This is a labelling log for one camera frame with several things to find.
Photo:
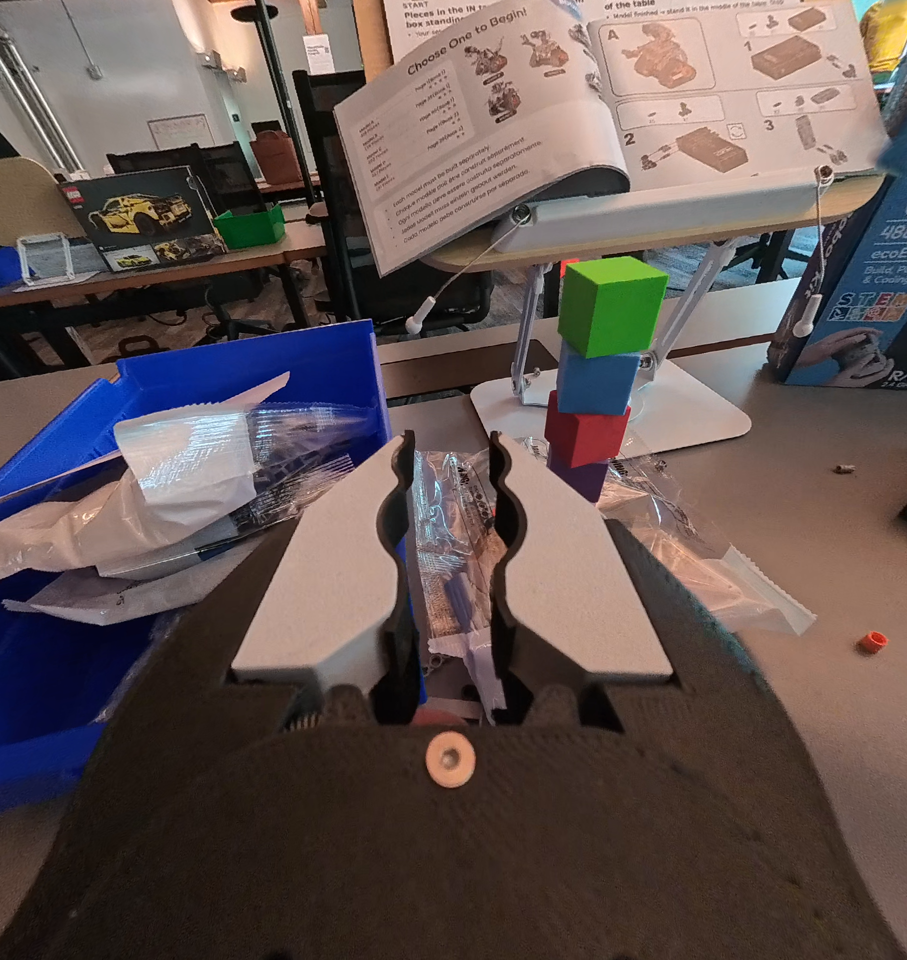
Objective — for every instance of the black floor pole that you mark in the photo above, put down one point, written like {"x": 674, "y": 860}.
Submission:
{"x": 281, "y": 97}

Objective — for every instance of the green foam cube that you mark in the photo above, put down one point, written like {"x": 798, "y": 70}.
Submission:
{"x": 611, "y": 307}

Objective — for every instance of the red foam cube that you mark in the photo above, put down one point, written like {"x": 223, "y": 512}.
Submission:
{"x": 585, "y": 435}

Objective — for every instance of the blue toy robot box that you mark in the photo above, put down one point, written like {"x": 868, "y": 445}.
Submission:
{"x": 873, "y": 262}

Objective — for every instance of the yellow object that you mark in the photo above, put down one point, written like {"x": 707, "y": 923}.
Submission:
{"x": 896, "y": 30}

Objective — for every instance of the white book stand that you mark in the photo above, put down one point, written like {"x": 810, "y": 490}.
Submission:
{"x": 693, "y": 420}

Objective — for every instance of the purple foam cube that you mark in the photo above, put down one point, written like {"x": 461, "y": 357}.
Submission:
{"x": 581, "y": 480}

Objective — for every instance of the beige rounded board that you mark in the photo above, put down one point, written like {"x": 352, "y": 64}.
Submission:
{"x": 18, "y": 195}

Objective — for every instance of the blue plastic bin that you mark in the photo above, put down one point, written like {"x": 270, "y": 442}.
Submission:
{"x": 48, "y": 712}

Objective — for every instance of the orange plastic object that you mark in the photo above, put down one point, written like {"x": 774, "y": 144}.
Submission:
{"x": 570, "y": 268}

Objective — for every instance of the clear bag of grey parts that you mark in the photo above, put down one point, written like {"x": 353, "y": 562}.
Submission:
{"x": 183, "y": 457}

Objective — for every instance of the black office chair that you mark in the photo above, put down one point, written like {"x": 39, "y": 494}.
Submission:
{"x": 315, "y": 187}

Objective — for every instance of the silver duct pipes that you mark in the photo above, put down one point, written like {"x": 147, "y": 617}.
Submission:
{"x": 18, "y": 82}

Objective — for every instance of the white wall board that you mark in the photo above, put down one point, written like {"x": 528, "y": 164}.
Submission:
{"x": 180, "y": 131}

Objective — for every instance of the blue foam cube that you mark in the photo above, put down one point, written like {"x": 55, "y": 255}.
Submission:
{"x": 596, "y": 382}

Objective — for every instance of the black yellow car box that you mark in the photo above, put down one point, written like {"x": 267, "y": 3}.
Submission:
{"x": 146, "y": 217}

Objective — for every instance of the clear printed plastic bag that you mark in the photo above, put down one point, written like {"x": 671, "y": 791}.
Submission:
{"x": 768, "y": 600}

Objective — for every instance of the clear acrylic stand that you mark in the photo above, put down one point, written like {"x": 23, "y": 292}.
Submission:
{"x": 45, "y": 259}

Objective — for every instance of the clear bag of blue parts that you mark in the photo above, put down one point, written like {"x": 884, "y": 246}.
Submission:
{"x": 63, "y": 540}

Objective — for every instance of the wooden background desk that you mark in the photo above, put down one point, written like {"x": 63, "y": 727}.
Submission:
{"x": 198, "y": 262}

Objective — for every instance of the green plastic bin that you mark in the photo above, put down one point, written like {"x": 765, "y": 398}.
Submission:
{"x": 251, "y": 229}

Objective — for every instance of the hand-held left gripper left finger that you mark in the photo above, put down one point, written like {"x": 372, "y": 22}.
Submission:
{"x": 318, "y": 592}

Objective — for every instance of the white wall notice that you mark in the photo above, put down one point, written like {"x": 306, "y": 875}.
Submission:
{"x": 317, "y": 54}

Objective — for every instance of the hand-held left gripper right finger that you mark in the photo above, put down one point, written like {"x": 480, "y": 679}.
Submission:
{"x": 581, "y": 600}

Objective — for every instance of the white instruction booklet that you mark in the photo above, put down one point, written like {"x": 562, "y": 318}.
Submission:
{"x": 498, "y": 150}

